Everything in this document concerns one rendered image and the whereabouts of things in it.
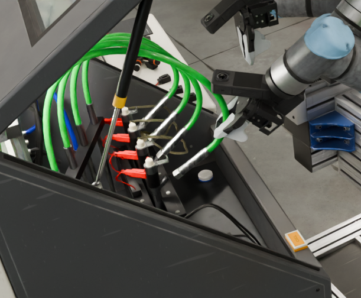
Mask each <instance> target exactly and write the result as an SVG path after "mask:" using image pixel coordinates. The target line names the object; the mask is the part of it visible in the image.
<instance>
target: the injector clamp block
mask: <svg viewBox="0 0 361 298"><path fill-rule="evenodd" d="M121 147H123V149H124V151H125V150H127V151H129V149H128V147H127V145H124V146H121ZM121 147H118V148H121ZM148 151H149V156H150V158H152V159H154V158H155V157H156V154H157V153H156V151H155V149H154V146H151V147H148ZM115 160H116V163H117V167H118V170H119V172H121V170H122V168H121V165H120V164H119V161H118V158H117V157H116V156H115ZM128 161H129V163H130V165H131V167H132V169H137V167H136V165H135V163H134V160H133V159H128ZM157 169H158V174H159V177H160V179H161V178H162V177H163V176H164V175H167V173H166V171H165V169H164V167H163V165H159V166H157ZM120 176H121V179H122V181H123V182H124V183H123V184H124V186H125V189H126V192H127V194H128V196H129V198H131V199H133V200H137V201H139V202H142V203H145V204H147V205H150V206H153V207H154V205H153V204H152V201H151V199H150V197H149V194H148V192H147V190H146V188H145V185H144V183H143V181H142V179H141V178H138V177H136V179H137V181H138V184H139V186H140V188H141V192H142V195H140V196H137V197H133V195H132V192H131V190H130V188H129V186H128V185H127V184H128V182H127V181H126V178H125V175H124V174H123V173H121V174H120ZM167 176H168V175H167ZM125 183H127V184H125ZM160 192H161V194H162V202H163V205H164V210H165V211H166V212H169V213H172V214H175V215H178V216H180V217H185V216H186V215H187V213H186V211H185V209H184V207H183V205H182V203H181V201H180V199H179V197H178V195H177V193H176V191H175V189H174V187H173V185H172V183H171V181H170V179H169V180H168V181H167V182H166V183H165V185H164V186H163V187H162V188H161V189H160Z"/></svg>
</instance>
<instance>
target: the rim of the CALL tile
mask: <svg viewBox="0 0 361 298"><path fill-rule="evenodd" d="M296 231H297V232H298V234H299V235H300V237H301V238H302V240H303V241H304V242H305V244H301V245H298V246H296V247H295V245H294V244H293V243H292V241H291V240H290V238H289V236H288V235H287V234H290V233H293V232H296ZM296 231H292V232H289V233H287V234H285V236H286V238H287V239H288V240H289V242H290V244H291V245H292V247H293V248H294V249H295V250H296V249H298V248H301V247H304V246H307V243H306V241H305V240H304V238H303V237H302V235H301V234H300V232H299V231H298V230H296Z"/></svg>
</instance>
